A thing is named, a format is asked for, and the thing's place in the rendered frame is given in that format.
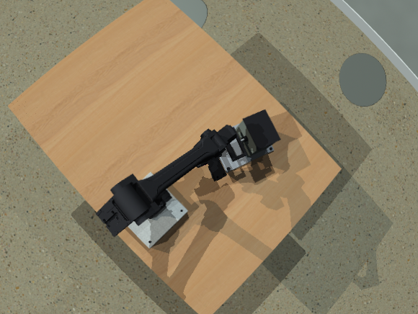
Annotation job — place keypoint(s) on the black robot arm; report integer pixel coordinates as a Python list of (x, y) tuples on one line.
[(132, 198)]

